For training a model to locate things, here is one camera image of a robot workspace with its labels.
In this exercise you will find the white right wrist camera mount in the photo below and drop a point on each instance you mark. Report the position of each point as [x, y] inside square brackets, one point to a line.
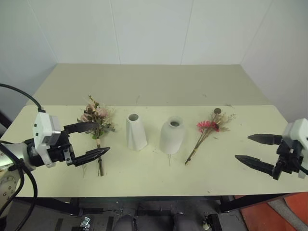
[297, 131]

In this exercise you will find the pink dried flower bouquet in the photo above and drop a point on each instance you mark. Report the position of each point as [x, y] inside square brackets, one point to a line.
[97, 142]

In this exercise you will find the black metal table frame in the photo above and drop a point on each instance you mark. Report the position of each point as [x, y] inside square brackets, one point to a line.
[240, 203]

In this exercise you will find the small caster wheel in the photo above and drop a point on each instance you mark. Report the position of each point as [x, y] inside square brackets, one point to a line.
[206, 225]
[85, 222]

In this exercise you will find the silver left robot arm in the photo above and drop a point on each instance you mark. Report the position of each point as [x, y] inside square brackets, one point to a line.
[15, 151]

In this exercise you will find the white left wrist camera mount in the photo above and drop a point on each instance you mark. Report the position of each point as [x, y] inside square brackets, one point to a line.
[44, 126]

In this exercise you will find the orange floor mat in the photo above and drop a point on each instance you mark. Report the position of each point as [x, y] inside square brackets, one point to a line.
[264, 219]

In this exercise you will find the white rounded ceramic vase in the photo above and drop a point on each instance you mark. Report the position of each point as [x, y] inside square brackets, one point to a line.
[172, 140]

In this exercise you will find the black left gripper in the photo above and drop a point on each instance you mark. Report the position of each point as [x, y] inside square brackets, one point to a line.
[59, 152]

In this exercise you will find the silver robot body with dial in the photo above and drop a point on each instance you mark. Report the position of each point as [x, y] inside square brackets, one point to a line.
[7, 185]

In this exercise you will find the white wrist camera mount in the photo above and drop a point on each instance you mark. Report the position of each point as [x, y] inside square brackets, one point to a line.
[44, 126]
[297, 131]

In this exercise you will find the red dried flower bouquet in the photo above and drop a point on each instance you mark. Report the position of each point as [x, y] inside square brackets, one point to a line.
[208, 125]

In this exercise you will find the white angular ceramic vase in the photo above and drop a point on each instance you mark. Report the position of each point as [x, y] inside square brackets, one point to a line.
[136, 137]

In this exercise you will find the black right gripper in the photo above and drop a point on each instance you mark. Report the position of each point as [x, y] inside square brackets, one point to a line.
[288, 160]

